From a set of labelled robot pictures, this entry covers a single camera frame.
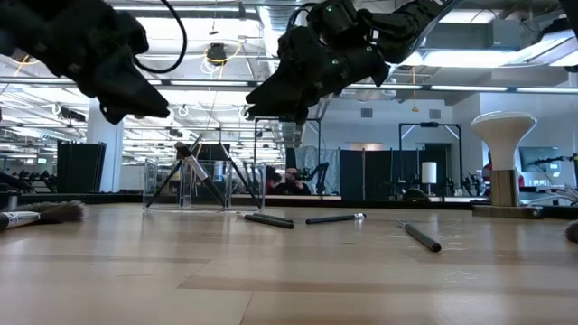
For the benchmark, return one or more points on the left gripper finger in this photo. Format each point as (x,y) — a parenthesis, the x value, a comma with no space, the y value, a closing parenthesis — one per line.
(131,90)
(113,115)

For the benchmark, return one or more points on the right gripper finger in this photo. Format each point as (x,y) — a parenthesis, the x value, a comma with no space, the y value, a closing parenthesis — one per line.
(284,114)
(284,92)

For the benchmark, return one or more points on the thin black makeup brush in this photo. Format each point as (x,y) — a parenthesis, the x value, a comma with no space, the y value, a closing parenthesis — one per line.
(275,217)
(171,178)
(420,238)
(239,176)
(334,219)
(271,222)

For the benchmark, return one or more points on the black brush silver ferrule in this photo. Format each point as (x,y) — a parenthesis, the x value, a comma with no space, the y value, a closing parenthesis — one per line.
(198,170)

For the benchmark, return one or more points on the black background robot arm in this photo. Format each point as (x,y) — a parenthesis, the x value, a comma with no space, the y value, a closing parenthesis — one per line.
(555,159)
(321,173)

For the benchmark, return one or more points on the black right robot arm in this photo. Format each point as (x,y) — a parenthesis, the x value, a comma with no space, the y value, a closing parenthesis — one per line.
(406,27)

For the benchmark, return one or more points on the white building column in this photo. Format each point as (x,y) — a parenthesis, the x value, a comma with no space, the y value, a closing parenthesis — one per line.
(106,153)

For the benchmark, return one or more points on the black partition panel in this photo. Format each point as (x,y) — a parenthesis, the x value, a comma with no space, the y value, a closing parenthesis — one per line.
(375,173)
(81,167)

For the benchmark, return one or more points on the ceiling light strip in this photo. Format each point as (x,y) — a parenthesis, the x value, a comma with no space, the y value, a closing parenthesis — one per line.
(207,83)
(469,88)

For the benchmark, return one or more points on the clear plastic container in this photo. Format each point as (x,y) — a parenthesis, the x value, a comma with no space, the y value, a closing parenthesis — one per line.
(153,180)

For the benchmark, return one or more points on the small white table lamp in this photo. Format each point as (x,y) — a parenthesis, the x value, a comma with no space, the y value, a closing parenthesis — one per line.
(429,172)

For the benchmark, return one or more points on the white mushroom lamp wooden base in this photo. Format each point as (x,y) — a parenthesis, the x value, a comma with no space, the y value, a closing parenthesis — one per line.
(503,135)

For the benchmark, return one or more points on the black frame stand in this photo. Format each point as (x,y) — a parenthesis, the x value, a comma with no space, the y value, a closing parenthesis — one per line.
(429,124)

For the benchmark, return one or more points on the black metal table frame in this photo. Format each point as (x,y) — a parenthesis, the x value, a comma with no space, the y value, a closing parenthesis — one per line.
(384,204)

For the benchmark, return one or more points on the wall monitor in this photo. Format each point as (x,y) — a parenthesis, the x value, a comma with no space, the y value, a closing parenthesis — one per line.
(539,158)

